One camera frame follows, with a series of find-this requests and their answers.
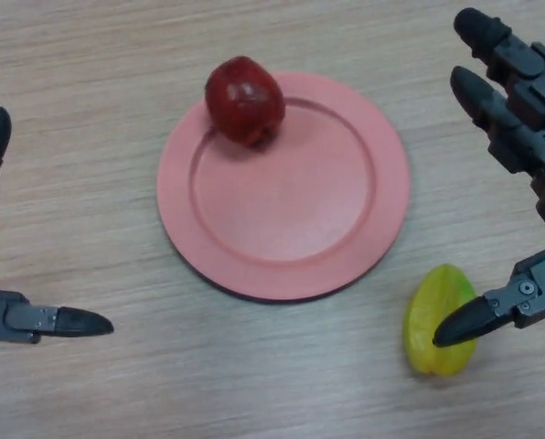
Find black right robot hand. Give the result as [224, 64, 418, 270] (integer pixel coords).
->
[432, 7, 545, 348]

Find yellow green starfruit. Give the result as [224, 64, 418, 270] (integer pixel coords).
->
[402, 263, 479, 377]

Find pink round plate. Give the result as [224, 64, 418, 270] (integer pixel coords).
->
[156, 70, 411, 303]

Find red apple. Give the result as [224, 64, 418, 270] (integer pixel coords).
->
[204, 55, 286, 150]

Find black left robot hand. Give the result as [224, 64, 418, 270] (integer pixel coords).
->
[0, 59, 115, 345]

